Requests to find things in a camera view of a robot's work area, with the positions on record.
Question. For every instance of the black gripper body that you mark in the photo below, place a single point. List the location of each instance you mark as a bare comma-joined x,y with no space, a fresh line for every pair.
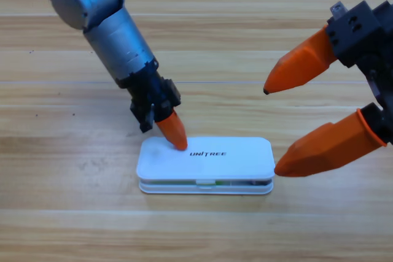
150,96
365,35

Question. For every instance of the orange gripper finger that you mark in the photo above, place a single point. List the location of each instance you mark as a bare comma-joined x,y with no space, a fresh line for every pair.
175,131
301,65
325,148

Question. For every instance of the green and white highlighter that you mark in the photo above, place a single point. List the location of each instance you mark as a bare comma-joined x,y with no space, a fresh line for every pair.
172,182

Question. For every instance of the white Unitree pencil case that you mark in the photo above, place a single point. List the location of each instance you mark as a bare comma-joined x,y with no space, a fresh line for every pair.
227,164

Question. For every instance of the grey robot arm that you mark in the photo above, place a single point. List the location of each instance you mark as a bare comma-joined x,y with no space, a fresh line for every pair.
113,38

